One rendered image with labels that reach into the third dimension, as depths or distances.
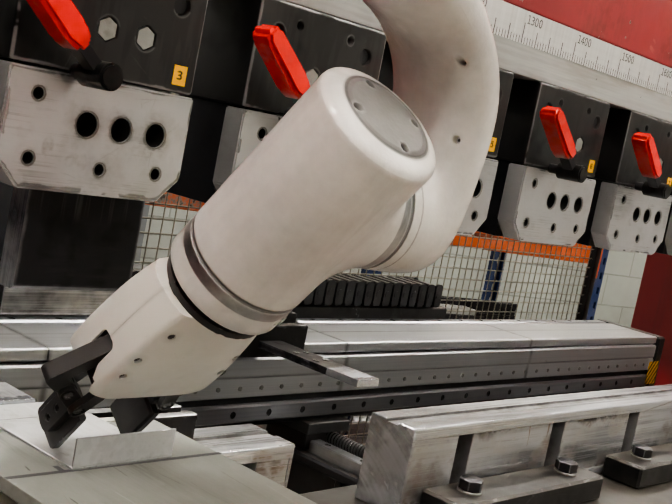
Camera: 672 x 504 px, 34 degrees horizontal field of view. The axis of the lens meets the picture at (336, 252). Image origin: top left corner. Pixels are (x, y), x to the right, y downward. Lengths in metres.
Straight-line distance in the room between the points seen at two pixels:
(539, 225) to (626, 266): 6.73
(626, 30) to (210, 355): 0.73
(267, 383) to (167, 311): 0.68
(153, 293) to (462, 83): 0.22
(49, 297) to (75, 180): 0.10
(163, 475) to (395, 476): 0.43
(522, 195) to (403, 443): 0.28
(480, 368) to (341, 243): 1.09
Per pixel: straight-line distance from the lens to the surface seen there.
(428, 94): 0.68
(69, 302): 0.83
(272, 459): 0.98
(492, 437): 1.26
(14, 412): 0.85
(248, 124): 0.84
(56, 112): 0.74
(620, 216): 1.34
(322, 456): 1.42
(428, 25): 0.64
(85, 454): 0.75
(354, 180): 0.59
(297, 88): 0.83
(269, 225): 0.61
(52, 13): 0.69
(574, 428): 1.42
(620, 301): 7.95
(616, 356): 2.06
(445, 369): 1.62
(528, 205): 1.17
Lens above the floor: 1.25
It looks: 6 degrees down
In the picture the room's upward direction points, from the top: 11 degrees clockwise
